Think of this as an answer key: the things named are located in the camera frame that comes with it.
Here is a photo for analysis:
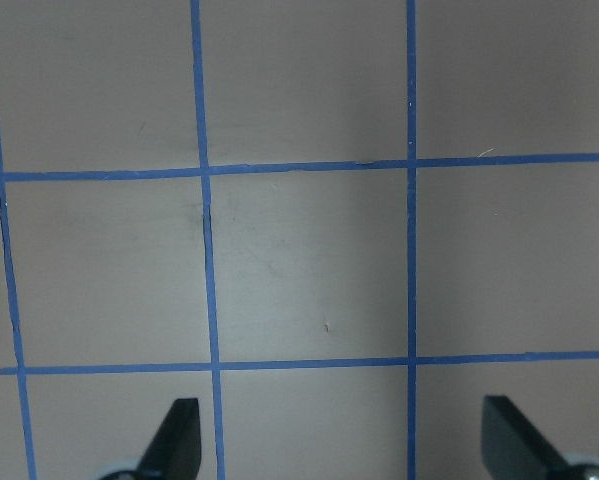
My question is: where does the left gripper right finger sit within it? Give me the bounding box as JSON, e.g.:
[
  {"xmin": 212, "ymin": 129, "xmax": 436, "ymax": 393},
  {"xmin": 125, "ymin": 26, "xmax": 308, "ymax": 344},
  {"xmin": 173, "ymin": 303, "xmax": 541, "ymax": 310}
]
[{"xmin": 481, "ymin": 395, "xmax": 569, "ymax": 480}]

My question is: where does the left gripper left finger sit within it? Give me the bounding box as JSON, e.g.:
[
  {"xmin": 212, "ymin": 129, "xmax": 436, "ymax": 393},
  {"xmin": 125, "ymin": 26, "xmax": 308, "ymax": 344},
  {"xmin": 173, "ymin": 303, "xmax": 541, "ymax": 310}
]
[{"xmin": 133, "ymin": 398, "xmax": 202, "ymax": 480}]

